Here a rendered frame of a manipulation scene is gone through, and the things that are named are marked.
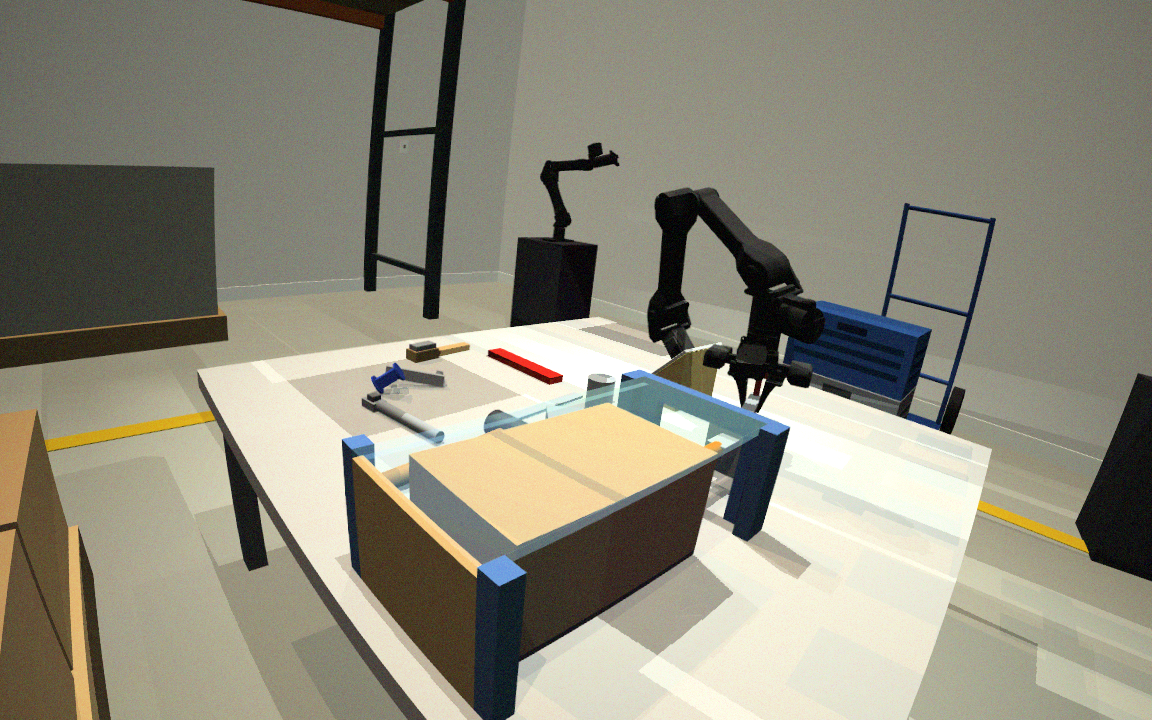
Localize clear-panelled cubby with blue corner posts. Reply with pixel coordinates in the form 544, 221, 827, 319
342, 372, 785, 720

